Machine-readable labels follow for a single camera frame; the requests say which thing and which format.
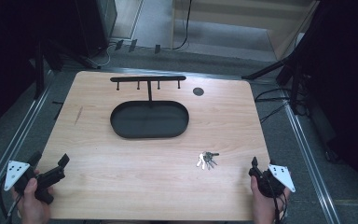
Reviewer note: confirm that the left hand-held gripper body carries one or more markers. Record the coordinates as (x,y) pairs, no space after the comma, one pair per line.
(16,174)

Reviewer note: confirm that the black key rack with tray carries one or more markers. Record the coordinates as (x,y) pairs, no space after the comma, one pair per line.
(149,119)

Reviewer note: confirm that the person's left hand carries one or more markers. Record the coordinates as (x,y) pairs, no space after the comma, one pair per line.
(31,208)

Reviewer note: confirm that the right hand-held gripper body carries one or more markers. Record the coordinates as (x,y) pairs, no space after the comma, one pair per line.
(281,177)

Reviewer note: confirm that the metal floor rail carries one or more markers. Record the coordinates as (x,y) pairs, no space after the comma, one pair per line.
(9,152)
(310,165)

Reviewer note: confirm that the dark cabinet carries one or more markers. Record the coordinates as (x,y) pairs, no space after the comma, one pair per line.
(98,25)

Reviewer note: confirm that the bunch of keys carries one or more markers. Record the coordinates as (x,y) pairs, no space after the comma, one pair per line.
(206,160)

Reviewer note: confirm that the round grey table grommet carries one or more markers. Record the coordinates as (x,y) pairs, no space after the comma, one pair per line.
(198,91)

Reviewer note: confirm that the black metal stand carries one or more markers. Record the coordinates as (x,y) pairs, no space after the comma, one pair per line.
(40,71)
(293,84)

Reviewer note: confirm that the person's right hand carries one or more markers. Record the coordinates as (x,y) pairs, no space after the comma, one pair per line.
(262,207)

